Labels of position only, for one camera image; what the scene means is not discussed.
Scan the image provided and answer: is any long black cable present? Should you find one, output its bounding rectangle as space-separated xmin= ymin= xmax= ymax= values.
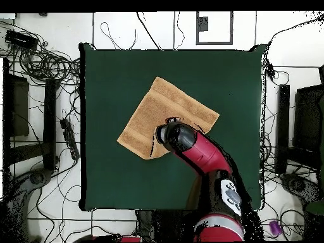
xmin=266 ymin=13 xmax=324 ymax=49

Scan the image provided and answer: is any purple plastic object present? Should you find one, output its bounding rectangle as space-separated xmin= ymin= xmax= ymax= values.
xmin=269 ymin=220 xmax=282 ymax=237

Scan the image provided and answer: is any dark flat panel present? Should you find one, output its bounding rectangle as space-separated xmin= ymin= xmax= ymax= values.
xmin=3 ymin=72 xmax=30 ymax=137
xmin=292 ymin=84 xmax=324 ymax=153

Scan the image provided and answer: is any black cable tangle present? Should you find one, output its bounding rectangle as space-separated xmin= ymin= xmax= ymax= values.
xmin=0 ymin=20 xmax=82 ymax=87

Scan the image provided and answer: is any orange terry towel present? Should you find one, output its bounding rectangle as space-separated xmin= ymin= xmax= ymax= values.
xmin=116 ymin=76 xmax=220 ymax=161

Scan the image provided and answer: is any grey square floor frame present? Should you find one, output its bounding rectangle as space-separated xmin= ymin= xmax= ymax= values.
xmin=196 ymin=11 xmax=234 ymax=46

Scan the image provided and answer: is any dark grey stand foot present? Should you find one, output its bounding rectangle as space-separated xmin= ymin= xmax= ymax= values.
xmin=28 ymin=168 xmax=53 ymax=186
xmin=279 ymin=173 xmax=323 ymax=204

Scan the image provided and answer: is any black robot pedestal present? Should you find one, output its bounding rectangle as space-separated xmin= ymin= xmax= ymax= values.
xmin=135 ymin=209 xmax=196 ymax=242

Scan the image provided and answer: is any thin black looped cable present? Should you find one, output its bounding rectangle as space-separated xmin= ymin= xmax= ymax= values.
xmin=100 ymin=22 xmax=137 ymax=51

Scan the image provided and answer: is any black power strip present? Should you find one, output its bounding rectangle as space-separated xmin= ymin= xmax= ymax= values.
xmin=59 ymin=118 xmax=80 ymax=161

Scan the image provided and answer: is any black rectangular device box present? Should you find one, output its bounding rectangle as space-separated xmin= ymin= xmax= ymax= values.
xmin=4 ymin=29 xmax=39 ymax=51

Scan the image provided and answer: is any black upright stand post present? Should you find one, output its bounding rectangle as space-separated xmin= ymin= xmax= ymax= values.
xmin=42 ymin=78 xmax=58 ymax=171
xmin=275 ymin=84 xmax=291 ymax=175

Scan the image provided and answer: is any dark green table cloth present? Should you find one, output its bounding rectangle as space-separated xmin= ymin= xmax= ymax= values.
xmin=78 ymin=42 xmax=266 ymax=213

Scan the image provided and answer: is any thick black cable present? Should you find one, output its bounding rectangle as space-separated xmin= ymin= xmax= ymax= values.
xmin=136 ymin=11 xmax=163 ymax=51

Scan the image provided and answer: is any small dark grey plate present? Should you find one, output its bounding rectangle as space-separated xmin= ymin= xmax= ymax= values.
xmin=197 ymin=16 xmax=209 ymax=32

